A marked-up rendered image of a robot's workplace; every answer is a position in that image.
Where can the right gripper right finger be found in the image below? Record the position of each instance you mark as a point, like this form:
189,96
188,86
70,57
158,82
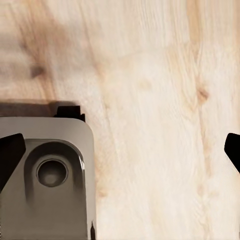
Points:
232,149

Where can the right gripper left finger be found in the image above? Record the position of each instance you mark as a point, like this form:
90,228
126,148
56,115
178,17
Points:
12,149

